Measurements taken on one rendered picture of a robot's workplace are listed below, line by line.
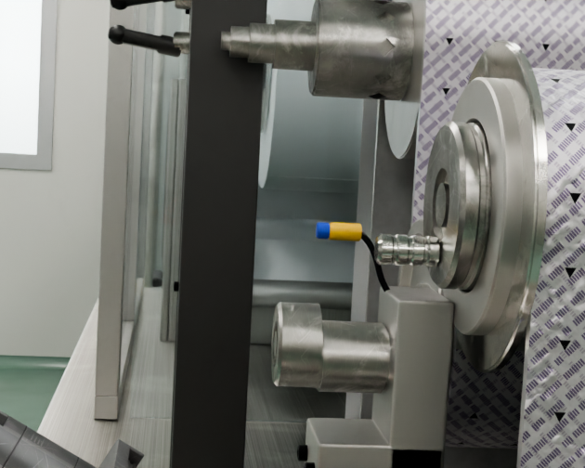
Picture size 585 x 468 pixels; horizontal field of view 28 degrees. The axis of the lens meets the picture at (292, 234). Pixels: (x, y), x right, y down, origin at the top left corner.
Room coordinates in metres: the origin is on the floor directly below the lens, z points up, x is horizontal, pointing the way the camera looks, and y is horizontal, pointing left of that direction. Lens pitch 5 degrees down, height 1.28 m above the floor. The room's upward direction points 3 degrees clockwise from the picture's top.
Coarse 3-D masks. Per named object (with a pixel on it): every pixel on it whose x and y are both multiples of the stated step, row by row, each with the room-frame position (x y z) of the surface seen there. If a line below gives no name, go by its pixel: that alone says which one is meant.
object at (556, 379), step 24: (528, 360) 0.46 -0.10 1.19; (552, 360) 0.46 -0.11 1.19; (576, 360) 0.46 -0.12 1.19; (528, 384) 0.46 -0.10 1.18; (552, 384) 0.46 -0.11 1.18; (576, 384) 0.46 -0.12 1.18; (528, 408) 0.46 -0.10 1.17; (552, 408) 0.46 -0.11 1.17; (576, 408) 0.46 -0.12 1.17; (528, 432) 0.46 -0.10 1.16; (552, 432) 0.46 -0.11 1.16; (576, 432) 0.46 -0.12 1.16; (528, 456) 0.46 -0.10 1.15; (552, 456) 0.46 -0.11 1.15; (576, 456) 0.46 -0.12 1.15
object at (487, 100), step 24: (480, 96) 0.51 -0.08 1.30; (504, 96) 0.49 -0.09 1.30; (456, 120) 0.55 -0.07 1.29; (480, 120) 0.51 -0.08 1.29; (504, 120) 0.48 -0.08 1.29; (504, 144) 0.47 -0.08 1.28; (504, 168) 0.47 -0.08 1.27; (504, 192) 0.47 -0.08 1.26; (504, 216) 0.46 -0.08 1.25; (504, 240) 0.47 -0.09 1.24; (504, 264) 0.47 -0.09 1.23; (480, 288) 0.49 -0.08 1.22; (504, 288) 0.47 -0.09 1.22; (456, 312) 0.53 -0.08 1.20; (480, 312) 0.49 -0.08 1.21
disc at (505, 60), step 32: (480, 64) 0.55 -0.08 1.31; (512, 64) 0.49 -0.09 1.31; (512, 96) 0.49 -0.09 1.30; (544, 128) 0.46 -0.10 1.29; (544, 160) 0.45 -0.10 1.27; (544, 192) 0.45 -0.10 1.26; (544, 224) 0.45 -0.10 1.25; (512, 288) 0.47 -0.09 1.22; (512, 320) 0.47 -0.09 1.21; (480, 352) 0.51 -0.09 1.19; (512, 352) 0.48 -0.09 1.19
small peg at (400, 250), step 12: (384, 240) 0.51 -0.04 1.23; (396, 240) 0.51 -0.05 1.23; (408, 240) 0.51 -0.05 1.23; (420, 240) 0.51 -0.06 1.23; (432, 240) 0.52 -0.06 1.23; (384, 252) 0.51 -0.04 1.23; (396, 252) 0.51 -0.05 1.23; (408, 252) 0.51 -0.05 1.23; (420, 252) 0.51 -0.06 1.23; (432, 252) 0.51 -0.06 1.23; (384, 264) 0.51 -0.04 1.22; (396, 264) 0.51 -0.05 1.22; (408, 264) 0.52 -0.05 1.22; (420, 264) 0.51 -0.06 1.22; (432, 264) 0.52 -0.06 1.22
